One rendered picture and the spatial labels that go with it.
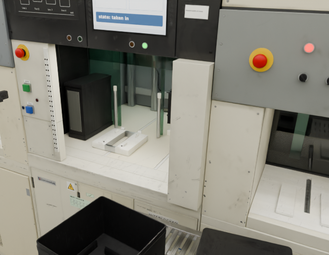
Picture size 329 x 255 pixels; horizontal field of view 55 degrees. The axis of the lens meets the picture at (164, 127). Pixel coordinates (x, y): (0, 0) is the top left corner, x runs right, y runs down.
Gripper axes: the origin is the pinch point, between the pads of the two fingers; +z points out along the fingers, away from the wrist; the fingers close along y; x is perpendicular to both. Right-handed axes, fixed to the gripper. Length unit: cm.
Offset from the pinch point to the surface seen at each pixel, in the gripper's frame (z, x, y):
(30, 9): 12.4, 32.1, 7.8
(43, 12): 12.4, 31.5, 14.4
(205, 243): -6, -34, 90
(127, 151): 32, -31, 38
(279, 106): 12, 9, 103
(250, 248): -1, -34, 103
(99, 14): 12, 32, 40
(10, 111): 12.5, -13.0, -12.7
